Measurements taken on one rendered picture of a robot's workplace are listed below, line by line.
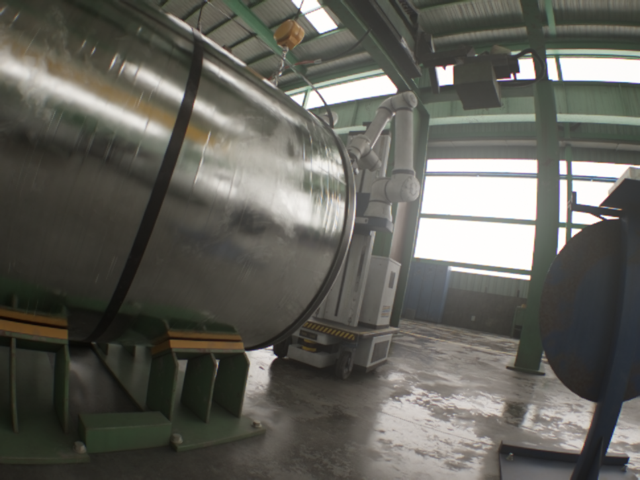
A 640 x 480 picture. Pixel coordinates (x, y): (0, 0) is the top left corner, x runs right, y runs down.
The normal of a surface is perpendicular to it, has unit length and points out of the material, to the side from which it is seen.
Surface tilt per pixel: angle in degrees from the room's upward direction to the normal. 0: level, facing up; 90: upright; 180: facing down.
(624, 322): 90
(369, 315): 90
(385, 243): 90
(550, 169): 90
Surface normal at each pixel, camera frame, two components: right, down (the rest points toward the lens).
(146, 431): 0.78, 0.08
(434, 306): -0.59, -0.22
